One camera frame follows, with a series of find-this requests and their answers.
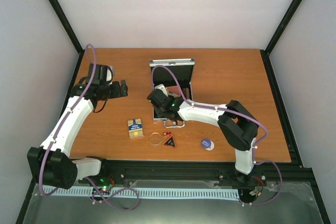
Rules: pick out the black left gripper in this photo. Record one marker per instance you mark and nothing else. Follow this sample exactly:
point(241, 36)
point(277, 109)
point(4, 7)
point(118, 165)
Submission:
point(118, 93)

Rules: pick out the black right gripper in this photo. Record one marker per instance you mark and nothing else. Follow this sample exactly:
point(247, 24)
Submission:
point(159, 114)

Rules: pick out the red yellow card deck box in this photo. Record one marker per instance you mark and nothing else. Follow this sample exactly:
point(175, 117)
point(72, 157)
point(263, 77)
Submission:
point(174, 91)

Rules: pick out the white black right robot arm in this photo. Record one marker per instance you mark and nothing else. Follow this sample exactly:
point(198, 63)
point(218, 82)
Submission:
point(238, 126)

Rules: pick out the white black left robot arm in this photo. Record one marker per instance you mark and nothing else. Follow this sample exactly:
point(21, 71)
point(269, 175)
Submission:
point(57, 146)

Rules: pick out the red dice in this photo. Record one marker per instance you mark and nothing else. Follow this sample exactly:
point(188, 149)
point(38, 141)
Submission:
point(167, 134)

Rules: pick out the aluminium poker case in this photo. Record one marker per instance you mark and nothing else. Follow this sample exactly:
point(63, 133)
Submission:
point(171, 72)

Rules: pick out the clear round dealer button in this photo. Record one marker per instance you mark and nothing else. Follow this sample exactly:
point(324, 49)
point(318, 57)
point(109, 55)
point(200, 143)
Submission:
point(155, 138)

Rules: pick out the red black triangular chip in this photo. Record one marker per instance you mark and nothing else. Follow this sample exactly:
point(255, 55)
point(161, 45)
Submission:
point(170, 142)

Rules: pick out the blue gold card deck box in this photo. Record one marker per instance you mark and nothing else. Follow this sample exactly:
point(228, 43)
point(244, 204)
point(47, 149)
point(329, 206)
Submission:
point(135, 128)

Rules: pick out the purple round blind button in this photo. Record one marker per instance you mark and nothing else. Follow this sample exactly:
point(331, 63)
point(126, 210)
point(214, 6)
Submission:
point(202, 142)

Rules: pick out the white round button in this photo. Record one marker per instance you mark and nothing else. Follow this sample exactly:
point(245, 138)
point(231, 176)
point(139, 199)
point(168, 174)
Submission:
point(211, 146)

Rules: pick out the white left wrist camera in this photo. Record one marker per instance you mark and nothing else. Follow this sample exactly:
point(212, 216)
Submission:
point(110, 74)

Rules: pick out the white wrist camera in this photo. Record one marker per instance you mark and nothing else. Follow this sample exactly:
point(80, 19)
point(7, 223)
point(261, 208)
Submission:
point(110, 74)
point(162, 88)

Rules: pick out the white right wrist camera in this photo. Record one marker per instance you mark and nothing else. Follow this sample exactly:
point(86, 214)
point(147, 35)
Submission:
point(162, 88)

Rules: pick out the black aluminium frame rail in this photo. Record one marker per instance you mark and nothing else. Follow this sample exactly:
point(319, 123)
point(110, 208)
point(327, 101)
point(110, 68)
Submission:
point(170, 172)

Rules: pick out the light blue cable duct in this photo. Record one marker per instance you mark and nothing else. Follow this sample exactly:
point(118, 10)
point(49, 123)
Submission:
point(151, 193)

